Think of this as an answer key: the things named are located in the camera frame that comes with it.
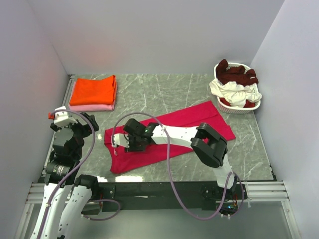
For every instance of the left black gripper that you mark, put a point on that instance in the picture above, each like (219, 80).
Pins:
(86, 127)

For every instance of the crimson pink t shirt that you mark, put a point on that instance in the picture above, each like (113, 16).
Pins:
(181, 127)

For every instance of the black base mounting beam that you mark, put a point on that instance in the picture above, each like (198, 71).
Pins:
(204, 195)

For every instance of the aluminium frame rail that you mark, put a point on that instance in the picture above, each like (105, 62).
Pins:
(261, 217)

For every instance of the white plastic laundry basket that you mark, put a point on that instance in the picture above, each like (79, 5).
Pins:
(234, 110)

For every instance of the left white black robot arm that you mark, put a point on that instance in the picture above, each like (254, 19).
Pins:
(65, 193)

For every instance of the folded light pink t shirt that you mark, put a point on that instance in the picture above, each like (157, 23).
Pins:
(91, 107)

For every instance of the white crumpled garment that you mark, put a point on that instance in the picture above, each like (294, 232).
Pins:
(234, 93)

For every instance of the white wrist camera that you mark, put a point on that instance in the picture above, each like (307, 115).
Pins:
(63, 118)
(120, 139)

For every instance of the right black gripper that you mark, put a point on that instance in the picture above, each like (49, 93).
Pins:
(132, 149)

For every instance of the folded orange t shirt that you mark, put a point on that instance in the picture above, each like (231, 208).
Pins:
(94, 92)

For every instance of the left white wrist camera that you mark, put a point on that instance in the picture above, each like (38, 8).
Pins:
(63, 118)

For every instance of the dark maroon garment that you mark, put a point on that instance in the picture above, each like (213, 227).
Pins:
(238, 74)

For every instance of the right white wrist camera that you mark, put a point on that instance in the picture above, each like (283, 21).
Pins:
(120, 139)

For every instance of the red garment in basket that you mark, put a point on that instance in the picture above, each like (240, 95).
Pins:
(248, 104)

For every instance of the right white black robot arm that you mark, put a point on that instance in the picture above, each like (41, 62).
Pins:
(209, 145)

